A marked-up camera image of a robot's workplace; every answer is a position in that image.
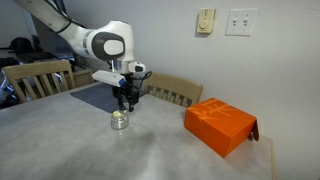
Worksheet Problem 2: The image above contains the dark monitor screen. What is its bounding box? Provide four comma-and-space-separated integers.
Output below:
31, 14, 76, 61

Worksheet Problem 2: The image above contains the beige thermostat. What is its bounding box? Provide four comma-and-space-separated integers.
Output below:
197, 8, 216, 34

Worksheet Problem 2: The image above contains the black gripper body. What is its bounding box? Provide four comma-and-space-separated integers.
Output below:
112, 74, 139, 104

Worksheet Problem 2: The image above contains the wooden side cabinet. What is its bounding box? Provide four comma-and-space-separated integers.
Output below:
65, 67, 94, 88

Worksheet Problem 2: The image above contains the black bag on desk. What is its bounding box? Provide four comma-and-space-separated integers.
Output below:
9, 37, 34, 54

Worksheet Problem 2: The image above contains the wooden chair by wall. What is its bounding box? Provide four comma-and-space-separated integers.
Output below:
144, 72, 203, 107

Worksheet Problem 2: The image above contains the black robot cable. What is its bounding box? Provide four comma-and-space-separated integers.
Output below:
131, 70, 153, 90

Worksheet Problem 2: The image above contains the dark blue cloth mat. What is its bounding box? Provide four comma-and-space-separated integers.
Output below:
70, 82, 147, 114

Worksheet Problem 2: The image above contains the wooden chair at table end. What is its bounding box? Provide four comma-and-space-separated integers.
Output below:
3, 60, 75, 103

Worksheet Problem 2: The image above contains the silver candle jar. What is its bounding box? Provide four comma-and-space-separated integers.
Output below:
111, 111, 129, 130

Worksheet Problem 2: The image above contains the white double light switch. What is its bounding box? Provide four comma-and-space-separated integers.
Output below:
225, 8, 258, 37

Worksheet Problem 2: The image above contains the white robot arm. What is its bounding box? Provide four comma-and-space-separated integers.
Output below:
14, 0, 146, 112

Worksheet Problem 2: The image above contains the orange cardboard box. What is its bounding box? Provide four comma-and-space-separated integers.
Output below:
184, 98, 259, 157

